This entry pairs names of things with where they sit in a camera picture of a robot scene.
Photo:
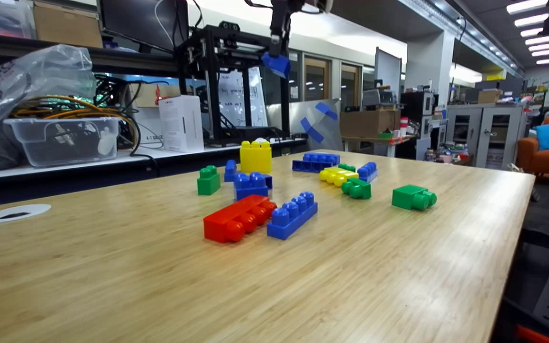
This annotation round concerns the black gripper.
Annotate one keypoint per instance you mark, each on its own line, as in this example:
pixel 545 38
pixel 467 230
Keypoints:
pixel 280 9

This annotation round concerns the small blue toy block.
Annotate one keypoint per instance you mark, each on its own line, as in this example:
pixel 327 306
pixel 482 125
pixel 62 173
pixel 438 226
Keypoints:
pixel 228 169
pixel 366 169
pixel 276 64

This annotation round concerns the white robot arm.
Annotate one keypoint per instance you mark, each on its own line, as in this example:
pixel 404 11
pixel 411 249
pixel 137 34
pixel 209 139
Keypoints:
pixel 316 3

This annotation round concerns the clear acrylic panel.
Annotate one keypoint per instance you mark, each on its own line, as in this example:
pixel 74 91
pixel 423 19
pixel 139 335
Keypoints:
pixel 289 116

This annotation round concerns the blue tape strip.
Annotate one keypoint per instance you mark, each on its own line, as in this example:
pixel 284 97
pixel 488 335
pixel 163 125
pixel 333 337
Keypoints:
pixel 310 129
pixel 326 110

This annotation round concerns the white board panel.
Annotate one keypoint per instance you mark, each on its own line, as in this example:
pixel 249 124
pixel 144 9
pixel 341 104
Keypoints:
pixel 388 72

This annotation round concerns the tall yellow toy block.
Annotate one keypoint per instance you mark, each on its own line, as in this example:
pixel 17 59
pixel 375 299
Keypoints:
pixel 255 156

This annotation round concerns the large cardboard box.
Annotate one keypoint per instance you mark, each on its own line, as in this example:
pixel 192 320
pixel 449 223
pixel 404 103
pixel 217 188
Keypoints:
pixel 369 122

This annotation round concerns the long blue toy block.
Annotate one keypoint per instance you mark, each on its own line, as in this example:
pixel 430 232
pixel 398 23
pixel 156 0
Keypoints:
pixel 289 215
pixel 314 160

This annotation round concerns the black monitor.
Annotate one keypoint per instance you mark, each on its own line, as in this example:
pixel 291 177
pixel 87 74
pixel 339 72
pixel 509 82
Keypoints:
pixel 141 21

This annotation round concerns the small green toy block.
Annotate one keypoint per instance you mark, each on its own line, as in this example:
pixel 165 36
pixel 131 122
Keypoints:
pixel 345 165
pixel 207 181

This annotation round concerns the flat yellow toy block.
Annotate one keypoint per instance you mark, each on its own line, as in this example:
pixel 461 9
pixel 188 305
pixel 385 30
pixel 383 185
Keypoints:
pixel 335 175

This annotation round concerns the square blue toy block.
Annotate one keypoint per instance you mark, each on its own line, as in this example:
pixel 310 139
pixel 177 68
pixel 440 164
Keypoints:
pixel 249 185

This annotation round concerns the long red toy block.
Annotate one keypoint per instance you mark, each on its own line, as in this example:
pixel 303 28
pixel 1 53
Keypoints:
pixel 236 219

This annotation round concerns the brown cardboard box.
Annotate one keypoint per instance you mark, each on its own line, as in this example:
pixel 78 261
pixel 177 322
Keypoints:
pixel 64 24

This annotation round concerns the white glass door cabinet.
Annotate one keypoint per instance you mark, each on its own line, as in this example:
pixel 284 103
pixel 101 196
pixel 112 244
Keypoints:
pixel 484 133

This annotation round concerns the clear plastic storage bin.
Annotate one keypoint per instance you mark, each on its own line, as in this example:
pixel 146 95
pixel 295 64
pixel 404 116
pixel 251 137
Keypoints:
pixel 64 143

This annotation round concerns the clear plastic bag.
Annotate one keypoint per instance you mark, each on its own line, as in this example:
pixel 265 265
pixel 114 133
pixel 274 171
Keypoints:
pixel 32 76

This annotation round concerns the orange sofa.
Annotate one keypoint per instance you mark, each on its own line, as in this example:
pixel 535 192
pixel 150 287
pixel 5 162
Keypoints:
pixel 547 158

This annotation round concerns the white round table grommet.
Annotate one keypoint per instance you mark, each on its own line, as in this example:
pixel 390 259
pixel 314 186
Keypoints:
pixel 15 213

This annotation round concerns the orange clamp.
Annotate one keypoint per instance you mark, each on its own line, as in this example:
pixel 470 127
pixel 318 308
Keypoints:
pixel 537 333

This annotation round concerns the black printer frame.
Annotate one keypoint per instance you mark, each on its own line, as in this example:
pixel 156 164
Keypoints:
pixel 213 63

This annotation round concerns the black wall shelf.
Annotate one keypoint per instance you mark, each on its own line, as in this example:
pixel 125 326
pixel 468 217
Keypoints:
pixel 127 59

